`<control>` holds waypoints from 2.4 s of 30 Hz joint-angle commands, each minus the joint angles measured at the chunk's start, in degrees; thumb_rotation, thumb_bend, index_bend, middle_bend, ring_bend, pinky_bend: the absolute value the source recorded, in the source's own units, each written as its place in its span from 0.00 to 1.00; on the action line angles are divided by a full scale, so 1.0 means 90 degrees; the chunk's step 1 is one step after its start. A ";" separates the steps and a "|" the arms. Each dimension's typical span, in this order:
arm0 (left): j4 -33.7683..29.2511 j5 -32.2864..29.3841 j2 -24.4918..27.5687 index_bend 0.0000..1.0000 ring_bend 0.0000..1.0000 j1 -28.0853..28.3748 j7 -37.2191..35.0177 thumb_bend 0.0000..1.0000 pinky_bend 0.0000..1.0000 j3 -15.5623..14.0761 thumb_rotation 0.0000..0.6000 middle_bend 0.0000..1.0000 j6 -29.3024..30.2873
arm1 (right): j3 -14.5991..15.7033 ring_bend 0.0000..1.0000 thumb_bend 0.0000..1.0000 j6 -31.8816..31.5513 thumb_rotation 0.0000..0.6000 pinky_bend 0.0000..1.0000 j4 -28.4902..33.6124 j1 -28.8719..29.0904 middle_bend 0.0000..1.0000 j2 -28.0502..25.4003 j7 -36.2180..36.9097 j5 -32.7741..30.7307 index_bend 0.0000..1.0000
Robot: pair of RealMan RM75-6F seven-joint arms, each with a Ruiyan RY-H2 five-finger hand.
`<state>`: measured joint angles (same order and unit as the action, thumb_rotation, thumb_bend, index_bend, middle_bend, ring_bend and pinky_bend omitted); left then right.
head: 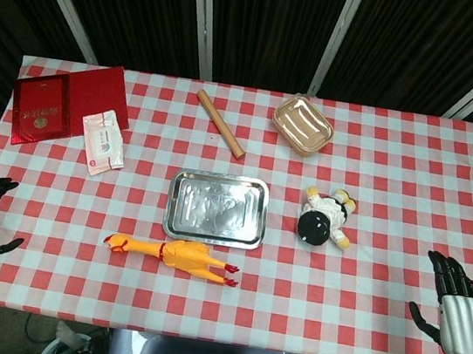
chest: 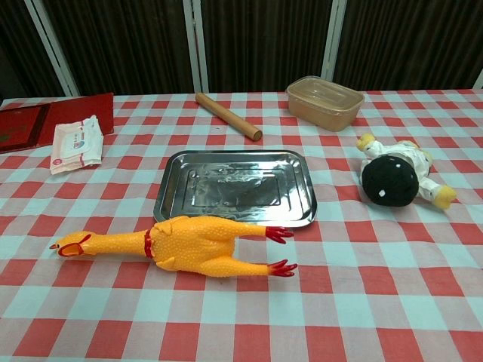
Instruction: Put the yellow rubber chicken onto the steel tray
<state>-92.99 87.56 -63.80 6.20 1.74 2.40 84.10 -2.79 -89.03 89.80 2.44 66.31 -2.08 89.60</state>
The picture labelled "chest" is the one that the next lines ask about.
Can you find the yellow rubber chicken toy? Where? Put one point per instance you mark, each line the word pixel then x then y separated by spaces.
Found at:
pixel 196 245

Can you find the rectangular stainless steel tray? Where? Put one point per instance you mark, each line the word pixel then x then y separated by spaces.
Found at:
pixel 234 184

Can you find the wooden rolling pin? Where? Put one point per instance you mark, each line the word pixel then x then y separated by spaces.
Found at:
pixel 226 117

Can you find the clear lidded plastic food container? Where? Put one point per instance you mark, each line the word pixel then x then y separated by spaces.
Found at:
pixel 324 102

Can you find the black-haired plush doll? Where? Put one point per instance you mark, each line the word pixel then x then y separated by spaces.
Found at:
pixel 388 184

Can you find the red white checkered tablecloth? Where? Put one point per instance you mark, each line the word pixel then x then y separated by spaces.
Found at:
pixel 339 301

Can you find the white pink wet wipes pack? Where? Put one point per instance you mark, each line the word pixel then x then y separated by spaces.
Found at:
pixel 75 147

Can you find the red flat gift box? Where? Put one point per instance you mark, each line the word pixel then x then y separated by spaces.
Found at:
pixel 22 128

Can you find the slanted white frame post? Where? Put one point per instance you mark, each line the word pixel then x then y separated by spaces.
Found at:
pixel 54 49

